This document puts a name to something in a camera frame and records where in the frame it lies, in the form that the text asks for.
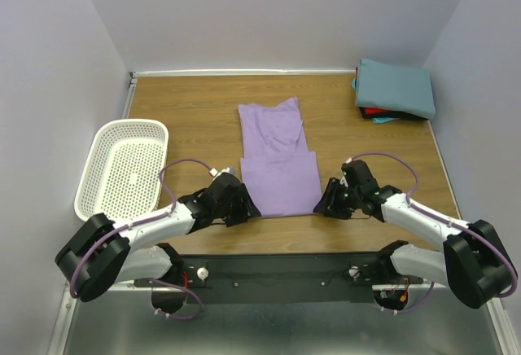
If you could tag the folded teal t shirt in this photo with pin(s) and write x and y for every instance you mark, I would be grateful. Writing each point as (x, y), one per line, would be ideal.
(394, 88)

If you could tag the white perforated plastic basket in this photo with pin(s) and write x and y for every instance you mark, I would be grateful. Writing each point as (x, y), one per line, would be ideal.
(121, 174)

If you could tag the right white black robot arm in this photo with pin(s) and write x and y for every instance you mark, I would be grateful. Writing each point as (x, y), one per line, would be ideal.
(469, 258)

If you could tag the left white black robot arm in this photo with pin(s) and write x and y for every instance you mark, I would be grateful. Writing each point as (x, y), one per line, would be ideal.
(104, 252)

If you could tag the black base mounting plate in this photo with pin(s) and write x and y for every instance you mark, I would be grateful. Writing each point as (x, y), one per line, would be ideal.
(287, 278)

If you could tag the purple t shirt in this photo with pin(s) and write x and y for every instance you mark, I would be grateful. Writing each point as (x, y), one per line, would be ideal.
(280, 172)

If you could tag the aluminium extrusion rail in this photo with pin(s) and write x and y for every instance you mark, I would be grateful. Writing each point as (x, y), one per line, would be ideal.
(123, 322)

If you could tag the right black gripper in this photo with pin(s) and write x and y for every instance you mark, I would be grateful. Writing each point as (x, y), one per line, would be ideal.
(328, 201)

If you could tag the folded turquoise t shirt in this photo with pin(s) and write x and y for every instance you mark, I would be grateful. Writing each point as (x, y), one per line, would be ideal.
(379, 117)

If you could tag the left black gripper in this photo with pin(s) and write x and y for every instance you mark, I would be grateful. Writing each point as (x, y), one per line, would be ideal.
(246, 209)

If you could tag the folded red t shirt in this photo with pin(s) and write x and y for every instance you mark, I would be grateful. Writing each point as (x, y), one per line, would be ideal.
(376, 110)

